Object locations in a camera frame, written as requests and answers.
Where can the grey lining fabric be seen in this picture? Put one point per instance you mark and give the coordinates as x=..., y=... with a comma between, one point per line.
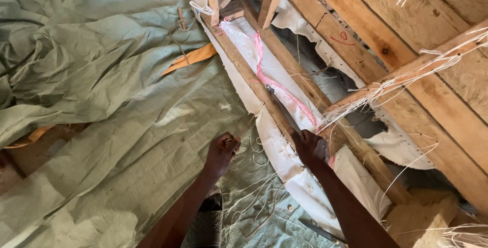
x=328, y=82

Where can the small wooden stick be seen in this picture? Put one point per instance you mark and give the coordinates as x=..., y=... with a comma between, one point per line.
x=182, y=18

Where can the bundle of white threads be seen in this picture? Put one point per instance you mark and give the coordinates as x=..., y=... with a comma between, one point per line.
x=385, y=88

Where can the white upholstery fabric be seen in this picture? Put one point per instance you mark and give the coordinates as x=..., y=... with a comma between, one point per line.
x=282, y=156

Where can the pink mesh strip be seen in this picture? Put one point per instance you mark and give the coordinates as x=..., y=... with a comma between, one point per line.
x=259, y=62

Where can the person's left fingers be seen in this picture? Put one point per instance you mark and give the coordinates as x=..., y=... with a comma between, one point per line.
x=230, y=141

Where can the wooden furniture frame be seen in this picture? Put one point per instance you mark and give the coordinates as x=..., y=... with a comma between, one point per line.
x=419, y=15

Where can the person's right hand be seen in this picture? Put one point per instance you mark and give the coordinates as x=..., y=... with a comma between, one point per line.
x=313, y=149

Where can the person's right fingers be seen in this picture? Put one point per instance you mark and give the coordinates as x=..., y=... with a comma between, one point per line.
x=303, y=138

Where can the green woven tarp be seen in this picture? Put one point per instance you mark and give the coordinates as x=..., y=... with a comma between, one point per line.
x=114, y=99

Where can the black patterned sandal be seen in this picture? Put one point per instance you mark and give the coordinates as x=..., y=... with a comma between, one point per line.
x=206, y=223

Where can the dark metal knife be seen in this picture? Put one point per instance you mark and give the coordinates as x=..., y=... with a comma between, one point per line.
x=322, y=232

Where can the person's left hand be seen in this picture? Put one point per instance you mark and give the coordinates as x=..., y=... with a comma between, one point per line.
x=220, y=152

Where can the torn white lining cloth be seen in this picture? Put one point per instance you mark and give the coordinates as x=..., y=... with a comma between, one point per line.
x=297, y=19

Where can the long metal hand tool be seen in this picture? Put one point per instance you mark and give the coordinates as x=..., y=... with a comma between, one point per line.
x=283, y=110

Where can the light wooden block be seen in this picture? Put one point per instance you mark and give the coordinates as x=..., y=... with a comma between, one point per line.
x=419, y=217

